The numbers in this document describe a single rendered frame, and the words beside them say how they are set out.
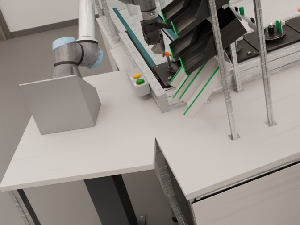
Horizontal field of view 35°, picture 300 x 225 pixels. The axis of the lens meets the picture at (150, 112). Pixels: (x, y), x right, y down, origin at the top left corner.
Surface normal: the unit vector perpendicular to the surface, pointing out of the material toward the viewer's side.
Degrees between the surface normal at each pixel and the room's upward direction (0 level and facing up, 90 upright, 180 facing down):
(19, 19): 90
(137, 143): 0
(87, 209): 0
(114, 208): 90
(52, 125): 90
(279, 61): 90
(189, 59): 25
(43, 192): 0
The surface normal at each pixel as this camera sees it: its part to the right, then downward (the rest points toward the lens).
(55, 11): -0.05, 0.55
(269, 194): 0.26, 0.47
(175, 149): -0.23, -0.81
